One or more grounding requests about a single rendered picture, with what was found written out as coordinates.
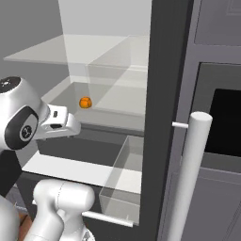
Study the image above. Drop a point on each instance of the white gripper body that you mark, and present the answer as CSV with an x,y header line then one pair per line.
x,y
72,125

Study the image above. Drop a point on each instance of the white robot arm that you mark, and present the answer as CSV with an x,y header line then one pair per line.
x,y
22,103

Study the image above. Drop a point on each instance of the grey fridge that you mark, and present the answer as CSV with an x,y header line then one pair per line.
x,y
103,147

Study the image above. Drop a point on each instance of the white fridge shelf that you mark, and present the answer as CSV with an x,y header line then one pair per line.
x,y
72,169

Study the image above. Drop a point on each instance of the clear glass fridge shelf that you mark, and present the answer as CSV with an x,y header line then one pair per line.
x,y
47,51

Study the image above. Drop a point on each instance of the dark grey fridge door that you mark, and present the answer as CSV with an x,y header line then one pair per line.
x,y
168,78

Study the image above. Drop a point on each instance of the orange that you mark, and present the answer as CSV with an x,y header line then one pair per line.
x,y
85,102

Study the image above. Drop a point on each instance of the clear large door bin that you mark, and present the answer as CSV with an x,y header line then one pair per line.
x,y
125,78

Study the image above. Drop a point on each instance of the clear small door bin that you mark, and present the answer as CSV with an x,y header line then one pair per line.
x,y
125,188

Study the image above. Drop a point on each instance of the grey cupboard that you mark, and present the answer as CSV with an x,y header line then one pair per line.
x,y
218,22

